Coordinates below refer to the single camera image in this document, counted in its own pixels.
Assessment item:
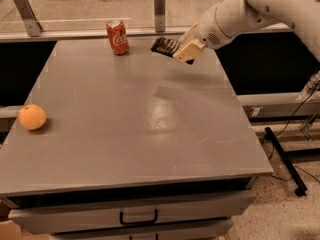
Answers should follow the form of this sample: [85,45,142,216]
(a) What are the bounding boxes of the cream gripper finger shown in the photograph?
[173,39,206,62]
[179,23,198,45]

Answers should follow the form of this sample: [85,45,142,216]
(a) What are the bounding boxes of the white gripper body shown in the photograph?
[196,6,230,50]

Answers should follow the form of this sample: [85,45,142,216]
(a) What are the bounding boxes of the black rxbar chocolate bar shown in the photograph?
[151,36,183,58]

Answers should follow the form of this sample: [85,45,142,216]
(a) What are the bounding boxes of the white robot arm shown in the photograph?
[174,0,320,62]

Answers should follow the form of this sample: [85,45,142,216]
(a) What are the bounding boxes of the red coke can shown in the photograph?
[106,20,129,55]

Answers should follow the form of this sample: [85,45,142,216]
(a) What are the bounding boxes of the orange fruit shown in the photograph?
[18,104,47,130]

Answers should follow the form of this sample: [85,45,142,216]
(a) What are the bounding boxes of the black floor stand leg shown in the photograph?
[265,127,307,197]

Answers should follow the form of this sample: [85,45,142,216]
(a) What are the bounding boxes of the grey lower drawer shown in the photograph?
[51,219,233,240]

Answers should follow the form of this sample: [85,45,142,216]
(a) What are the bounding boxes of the grey drawer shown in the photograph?
[9,190,256,234]
[51,219,233,240]

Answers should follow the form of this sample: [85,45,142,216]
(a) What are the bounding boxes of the grey upper drawer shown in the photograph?
[9,190,256,234]

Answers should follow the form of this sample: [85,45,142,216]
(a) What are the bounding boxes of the middle metal railing bracket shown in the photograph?
[154,0,165,33]

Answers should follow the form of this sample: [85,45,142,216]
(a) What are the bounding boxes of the metal railing bracket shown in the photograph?
[154,0,165,33]
[13,0,43,37]

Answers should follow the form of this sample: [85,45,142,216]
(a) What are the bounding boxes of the black floor cable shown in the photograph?
[266,80,320,185]

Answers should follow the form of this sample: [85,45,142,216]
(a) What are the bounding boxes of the left metal railing bracket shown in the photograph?
[13,0,43,37]

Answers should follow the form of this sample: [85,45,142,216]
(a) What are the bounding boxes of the black drawer handle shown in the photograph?
[119,209,158,227]

